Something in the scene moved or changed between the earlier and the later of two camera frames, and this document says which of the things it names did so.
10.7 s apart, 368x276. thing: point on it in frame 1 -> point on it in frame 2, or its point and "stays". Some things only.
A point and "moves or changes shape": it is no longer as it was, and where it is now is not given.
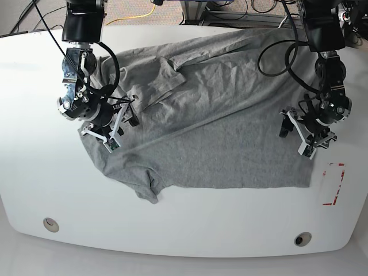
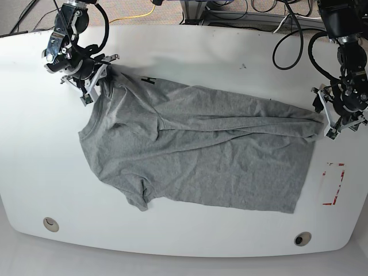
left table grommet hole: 51,225 stays
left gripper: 105,121 -> 88,75
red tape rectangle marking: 324,173 stays
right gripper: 316,135 -> 336,121
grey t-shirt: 210,106 moves or changes shape
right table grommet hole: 302,239 stays
